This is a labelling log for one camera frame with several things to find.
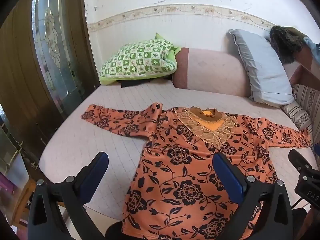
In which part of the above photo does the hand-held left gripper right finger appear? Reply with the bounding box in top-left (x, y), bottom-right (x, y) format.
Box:
top-left (212, 152), bottom-right (293, 240)

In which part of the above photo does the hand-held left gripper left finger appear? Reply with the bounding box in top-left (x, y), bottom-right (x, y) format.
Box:
top-left (28, 151), bottom-right (109, 240)

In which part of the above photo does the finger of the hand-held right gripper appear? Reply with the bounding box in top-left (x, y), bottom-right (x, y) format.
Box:
top-left (288, 149), bottom-right (312, 173)

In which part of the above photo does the orange floral sweater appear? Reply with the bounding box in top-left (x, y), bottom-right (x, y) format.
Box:
top-left (80, 102), bottom-right (312, 240)

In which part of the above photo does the bed with pink quilted mat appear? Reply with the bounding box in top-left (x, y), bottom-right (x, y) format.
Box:
top-left (39, 81), bottom-right (318, 220)

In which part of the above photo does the striped floral cushion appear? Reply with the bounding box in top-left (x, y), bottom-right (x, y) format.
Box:
top-left (280, 84), bottom-right (320, 131)

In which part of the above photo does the translucent storage box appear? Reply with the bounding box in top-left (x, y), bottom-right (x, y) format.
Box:
top-left (0, 152), bottom-right (30, 195)

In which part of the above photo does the light blue pillow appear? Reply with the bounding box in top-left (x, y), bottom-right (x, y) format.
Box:
top-left (227, 29), bottom-right (295, 106)

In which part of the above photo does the wooden headboard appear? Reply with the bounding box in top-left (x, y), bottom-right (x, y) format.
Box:
top-left (290, 45), bottom-right (320, 90)

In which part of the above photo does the pink bolster cushion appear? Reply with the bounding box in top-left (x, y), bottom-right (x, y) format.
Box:
top-left (172, 47), bottom-right (252, 98)

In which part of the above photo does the light blue cloth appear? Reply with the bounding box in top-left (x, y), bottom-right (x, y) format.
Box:
top-left (302, 36), bottom-right (320, 63)

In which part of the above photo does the dark furry garment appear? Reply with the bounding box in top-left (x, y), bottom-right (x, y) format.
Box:
top-left (269, 25), bottom-right (309, 64)

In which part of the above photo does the wooden door with glass panel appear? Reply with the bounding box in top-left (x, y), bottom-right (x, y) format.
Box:
top-left (0, 0), bottom-right (100, 180)

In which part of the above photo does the green checkered pillow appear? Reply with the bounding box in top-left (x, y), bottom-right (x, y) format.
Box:
top-left (98, 32), bottom-right (182, 85)

